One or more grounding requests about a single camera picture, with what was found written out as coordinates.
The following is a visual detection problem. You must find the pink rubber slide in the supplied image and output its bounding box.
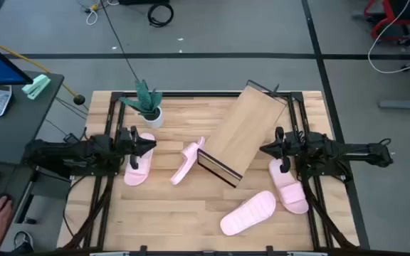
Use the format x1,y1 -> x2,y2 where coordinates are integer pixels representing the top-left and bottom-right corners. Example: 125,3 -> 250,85
124,132 -> 156,187
268,158 -> 310,215
220,190 -> 277,236
170,136 -> 206,186

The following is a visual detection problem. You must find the mint green stapler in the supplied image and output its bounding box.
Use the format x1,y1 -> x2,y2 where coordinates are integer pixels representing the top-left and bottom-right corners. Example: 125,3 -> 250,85
21,73 -> 52,100

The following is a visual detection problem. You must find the black cable bundle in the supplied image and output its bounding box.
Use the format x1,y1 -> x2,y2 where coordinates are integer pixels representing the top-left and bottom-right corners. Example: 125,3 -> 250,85
62,174 -> 115,250
303,177 -> 356,250

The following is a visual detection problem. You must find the long white cable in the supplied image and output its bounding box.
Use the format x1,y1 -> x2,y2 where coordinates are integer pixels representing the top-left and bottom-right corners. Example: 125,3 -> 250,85
367,0 -> 410,75

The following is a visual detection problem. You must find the black metal table frame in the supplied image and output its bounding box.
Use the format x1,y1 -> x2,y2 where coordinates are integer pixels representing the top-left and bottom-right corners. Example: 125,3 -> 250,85
82,90 -> 336,255

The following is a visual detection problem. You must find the thin black hanging cable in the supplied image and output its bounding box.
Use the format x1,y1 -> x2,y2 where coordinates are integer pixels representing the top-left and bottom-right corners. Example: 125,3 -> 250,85
100,0 -> 141,83

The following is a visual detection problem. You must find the green snake plant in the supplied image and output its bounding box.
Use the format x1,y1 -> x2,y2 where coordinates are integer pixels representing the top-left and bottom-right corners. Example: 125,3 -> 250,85
119,80 -> 163,117

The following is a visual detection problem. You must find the white cable with yellow plug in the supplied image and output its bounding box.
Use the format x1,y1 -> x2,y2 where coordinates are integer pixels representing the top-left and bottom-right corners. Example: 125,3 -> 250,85
83,0 -> 120,26

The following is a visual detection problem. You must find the wooden shelf with black frame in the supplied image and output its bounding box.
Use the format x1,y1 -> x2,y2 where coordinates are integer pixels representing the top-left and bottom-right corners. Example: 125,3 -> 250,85
196,80 -> 288,188

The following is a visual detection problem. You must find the yellow cord with black ball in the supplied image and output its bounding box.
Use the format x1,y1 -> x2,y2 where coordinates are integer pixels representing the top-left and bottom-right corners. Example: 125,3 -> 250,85
0,34 -> 86,106

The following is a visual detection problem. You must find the dark grey desk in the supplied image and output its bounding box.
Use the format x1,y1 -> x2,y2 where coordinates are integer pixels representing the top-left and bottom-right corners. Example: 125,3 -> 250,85
0,70 -> 65,256

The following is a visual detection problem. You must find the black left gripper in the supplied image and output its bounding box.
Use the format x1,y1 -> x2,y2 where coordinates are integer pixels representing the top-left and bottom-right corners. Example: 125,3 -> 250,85
115,126 -> 157,170

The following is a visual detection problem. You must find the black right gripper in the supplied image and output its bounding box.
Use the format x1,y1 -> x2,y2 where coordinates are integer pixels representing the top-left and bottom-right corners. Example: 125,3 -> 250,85
260,127 -> 312,174

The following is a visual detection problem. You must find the white plant pot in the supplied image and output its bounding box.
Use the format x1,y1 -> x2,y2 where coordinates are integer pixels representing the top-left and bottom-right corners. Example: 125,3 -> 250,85
141,105 -> 164,129

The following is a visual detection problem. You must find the coiled black cable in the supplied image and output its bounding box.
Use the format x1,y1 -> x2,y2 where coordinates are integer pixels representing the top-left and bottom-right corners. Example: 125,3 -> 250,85
147,2 -> 174,28

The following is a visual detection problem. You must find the person's shoe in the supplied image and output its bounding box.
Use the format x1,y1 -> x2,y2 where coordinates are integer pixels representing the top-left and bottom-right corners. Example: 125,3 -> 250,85
12,230 -> 35,254

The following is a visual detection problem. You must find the red and black cart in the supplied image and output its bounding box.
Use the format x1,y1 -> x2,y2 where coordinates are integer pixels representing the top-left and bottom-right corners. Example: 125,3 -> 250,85
352,0 -> 410,46

